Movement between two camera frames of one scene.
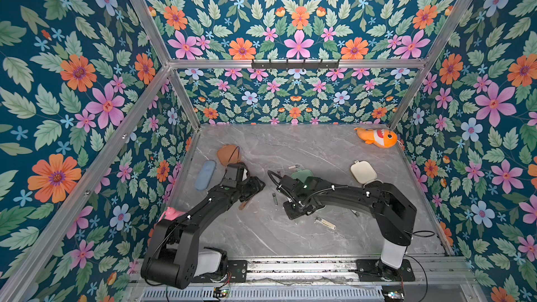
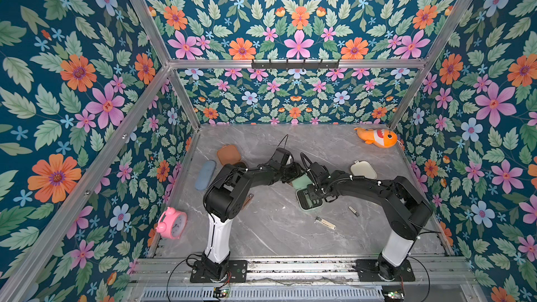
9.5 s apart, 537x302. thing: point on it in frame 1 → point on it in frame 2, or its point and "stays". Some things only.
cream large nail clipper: [325, 223] stays
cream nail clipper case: [363, 173] stays
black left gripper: [254, 187] → [295, 168]
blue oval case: [205, 175] stays
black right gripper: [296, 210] → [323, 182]
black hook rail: [295, 65] stays
